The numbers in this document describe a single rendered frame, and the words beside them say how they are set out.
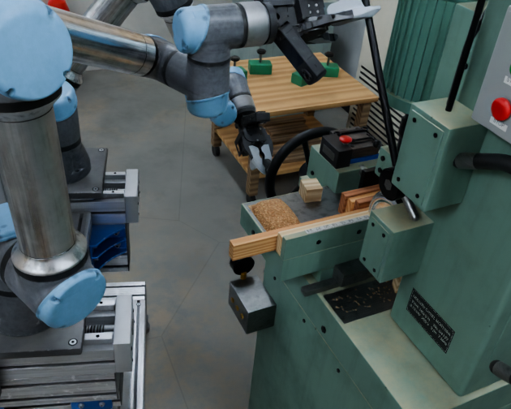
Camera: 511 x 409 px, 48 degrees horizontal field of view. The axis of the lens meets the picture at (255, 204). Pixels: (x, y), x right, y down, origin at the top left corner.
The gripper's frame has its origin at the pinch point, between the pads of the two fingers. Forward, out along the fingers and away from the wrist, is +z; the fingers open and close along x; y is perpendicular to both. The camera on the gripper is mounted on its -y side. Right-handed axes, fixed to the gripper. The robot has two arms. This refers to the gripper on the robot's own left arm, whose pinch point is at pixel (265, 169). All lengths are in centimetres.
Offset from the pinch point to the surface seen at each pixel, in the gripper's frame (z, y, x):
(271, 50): -131, 108, -82
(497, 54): 31, -86, 6
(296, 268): 37.3, -26.1, 13.6
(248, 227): 23.5, -17.8, 17.8
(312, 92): -71, 66, -70
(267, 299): 35.7, 2.9, 9.7
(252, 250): 32.5, -28.3, 22.9
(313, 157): 7.9, -19.0, -4.2
